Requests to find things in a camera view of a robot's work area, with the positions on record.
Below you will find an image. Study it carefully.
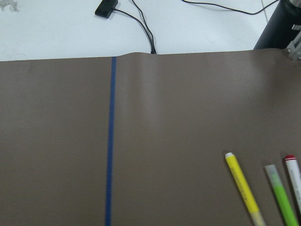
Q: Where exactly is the aluminium frame post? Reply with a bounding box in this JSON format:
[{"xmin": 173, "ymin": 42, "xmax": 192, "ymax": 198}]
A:
[{"xmin": 287, "ymin": 24, "xmax": 301, "ymax": 61}]

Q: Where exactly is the red white marker pen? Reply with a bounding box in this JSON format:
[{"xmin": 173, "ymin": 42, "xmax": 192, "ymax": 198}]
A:
[{"xmin": 285, "ymin": 155, "xmax": 301, "ymax": 212}]

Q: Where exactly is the small black usb device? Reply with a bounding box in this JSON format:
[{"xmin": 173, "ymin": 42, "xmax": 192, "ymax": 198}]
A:
[{"xmin": 95, "ymin": 0, "xmax": 118, "ymax": 18}]

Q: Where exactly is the yellow highlighter pen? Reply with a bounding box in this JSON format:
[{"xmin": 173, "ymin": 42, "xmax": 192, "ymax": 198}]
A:
[{"xmin": 225, "ymin": 152, "xmax": 267, "ymax": 226}]

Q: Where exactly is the green highlighter pen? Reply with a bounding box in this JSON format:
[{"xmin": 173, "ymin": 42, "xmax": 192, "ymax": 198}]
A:
[{"xmin": 264, "ymin": 164, "xmax": 299, "ymax": 226}]

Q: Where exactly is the black cable on table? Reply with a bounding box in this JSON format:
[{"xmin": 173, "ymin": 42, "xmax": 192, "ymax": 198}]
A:
[{"xmin": 114, "ymin": 0, "xmax": 158, "ymax": 55}]

